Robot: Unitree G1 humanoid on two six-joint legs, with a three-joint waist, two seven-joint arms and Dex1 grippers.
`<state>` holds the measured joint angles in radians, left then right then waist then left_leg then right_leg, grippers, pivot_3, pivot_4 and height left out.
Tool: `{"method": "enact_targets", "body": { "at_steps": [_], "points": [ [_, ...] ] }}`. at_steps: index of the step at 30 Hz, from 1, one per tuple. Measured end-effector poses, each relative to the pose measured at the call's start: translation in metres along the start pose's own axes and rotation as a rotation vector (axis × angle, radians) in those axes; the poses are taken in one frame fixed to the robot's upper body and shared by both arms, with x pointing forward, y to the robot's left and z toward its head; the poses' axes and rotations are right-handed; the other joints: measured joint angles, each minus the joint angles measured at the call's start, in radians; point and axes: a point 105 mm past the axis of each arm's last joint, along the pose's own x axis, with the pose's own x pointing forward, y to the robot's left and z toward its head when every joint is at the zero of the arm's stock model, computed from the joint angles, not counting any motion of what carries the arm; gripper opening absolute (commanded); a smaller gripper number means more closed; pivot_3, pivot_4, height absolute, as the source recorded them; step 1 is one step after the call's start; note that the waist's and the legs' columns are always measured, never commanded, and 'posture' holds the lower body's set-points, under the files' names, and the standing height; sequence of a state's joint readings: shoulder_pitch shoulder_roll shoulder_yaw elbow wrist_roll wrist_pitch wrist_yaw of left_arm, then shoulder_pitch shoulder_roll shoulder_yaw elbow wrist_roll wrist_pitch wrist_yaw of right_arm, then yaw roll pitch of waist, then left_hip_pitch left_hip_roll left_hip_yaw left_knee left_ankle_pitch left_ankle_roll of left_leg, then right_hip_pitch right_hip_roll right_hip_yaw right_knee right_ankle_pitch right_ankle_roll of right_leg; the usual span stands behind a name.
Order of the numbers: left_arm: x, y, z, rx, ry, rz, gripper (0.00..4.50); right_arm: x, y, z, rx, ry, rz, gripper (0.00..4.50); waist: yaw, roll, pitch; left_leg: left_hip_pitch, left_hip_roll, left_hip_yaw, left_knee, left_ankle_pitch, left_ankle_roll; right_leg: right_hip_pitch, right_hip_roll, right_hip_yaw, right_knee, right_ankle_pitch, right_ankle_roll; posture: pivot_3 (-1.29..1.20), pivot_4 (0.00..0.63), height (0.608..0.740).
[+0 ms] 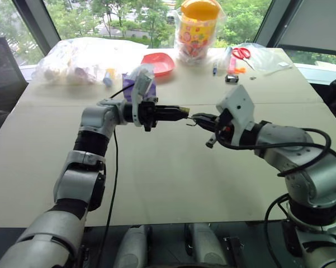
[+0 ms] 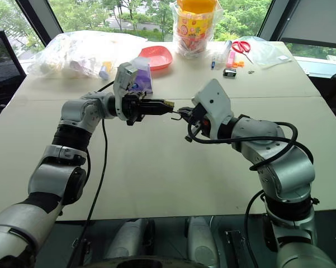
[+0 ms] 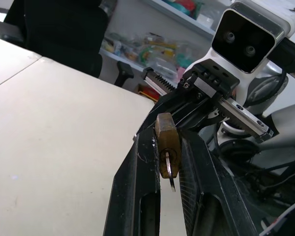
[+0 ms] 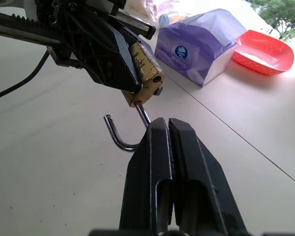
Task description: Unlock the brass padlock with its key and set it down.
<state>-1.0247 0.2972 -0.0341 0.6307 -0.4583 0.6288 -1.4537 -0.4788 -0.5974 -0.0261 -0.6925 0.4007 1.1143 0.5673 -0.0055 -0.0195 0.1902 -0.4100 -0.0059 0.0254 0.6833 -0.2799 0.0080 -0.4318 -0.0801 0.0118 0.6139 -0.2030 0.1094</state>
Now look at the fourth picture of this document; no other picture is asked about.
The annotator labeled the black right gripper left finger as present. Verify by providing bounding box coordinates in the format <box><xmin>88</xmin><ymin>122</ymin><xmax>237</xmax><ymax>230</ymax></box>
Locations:
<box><xmin>118</xmin><ymin>117</ymin><xmax>175</xmax><ymax>234</ymax></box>

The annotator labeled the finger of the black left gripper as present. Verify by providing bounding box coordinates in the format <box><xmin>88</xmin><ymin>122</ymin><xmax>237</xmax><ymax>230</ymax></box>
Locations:
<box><xmin>47</xmin><ymin>14</ymin><xmax>142</xmax><ymax>94</ymax></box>

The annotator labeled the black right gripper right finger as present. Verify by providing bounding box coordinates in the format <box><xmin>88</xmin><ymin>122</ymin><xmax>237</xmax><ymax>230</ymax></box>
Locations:
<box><xmin>168</xmin><ymin>118</ymin><xmax>249</xmax><ymax>236</ymax></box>

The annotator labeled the brass padlock with steel shackle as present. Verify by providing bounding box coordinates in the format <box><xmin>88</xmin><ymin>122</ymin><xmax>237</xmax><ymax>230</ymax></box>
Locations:
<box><xmin>104</xmin><ymin>41</ymin><xmax>166</xmax><ymax>152</ymax></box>

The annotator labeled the clear plastic bag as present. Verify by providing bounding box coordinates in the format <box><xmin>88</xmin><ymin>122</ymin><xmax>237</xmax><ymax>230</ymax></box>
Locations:
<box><xmin>141</xmin><ymin>0</ymin><xmax>194</xmax><ymax>28</ymax></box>

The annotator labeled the purple tissue pack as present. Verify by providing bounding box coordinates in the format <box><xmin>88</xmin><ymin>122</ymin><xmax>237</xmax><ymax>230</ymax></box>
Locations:
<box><xmin>154</xmin><ymin>8</ymin><xmax>247</xmax><ymax>88</ymax></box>

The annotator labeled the red plastic basket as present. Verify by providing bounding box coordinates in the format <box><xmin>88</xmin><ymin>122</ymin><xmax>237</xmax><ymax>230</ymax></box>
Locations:
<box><xmin>231</xmin><ymin>29</ymin><xmax>295</xmax><ymax>76</ymax></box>

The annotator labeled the green tree outside window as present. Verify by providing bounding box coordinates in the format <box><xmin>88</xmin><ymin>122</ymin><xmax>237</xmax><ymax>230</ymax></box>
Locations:
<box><xmin>249</xmin><ymin>0</ymin><xmax>295</xmax><ymax>52</ymax></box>

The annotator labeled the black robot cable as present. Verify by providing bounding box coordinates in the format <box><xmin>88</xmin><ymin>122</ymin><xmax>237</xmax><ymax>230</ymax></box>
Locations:
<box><xmin>0</xmin><ymin>50</ymin><xmax>50</xmax><ymax>103</ymax></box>

